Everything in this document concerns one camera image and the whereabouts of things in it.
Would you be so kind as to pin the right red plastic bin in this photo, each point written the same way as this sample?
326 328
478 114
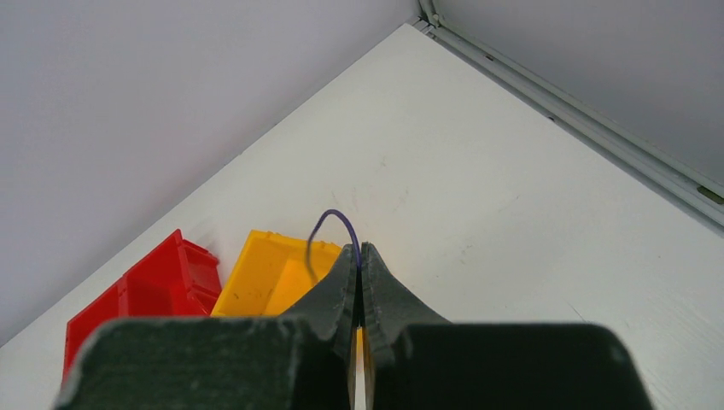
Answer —
176 278

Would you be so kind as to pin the aluminium frame rail right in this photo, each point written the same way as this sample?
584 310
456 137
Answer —
688 189

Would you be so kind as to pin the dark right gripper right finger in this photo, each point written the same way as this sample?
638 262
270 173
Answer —
417 359

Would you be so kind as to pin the red plastic bin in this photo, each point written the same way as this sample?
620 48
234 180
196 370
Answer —
111 304
176 278

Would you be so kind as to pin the left red plastic bin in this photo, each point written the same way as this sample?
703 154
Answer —
111 304

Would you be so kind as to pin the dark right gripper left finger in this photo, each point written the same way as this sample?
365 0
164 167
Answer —
300 359

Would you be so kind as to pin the yellow plastic bin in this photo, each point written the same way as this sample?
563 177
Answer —
270 275

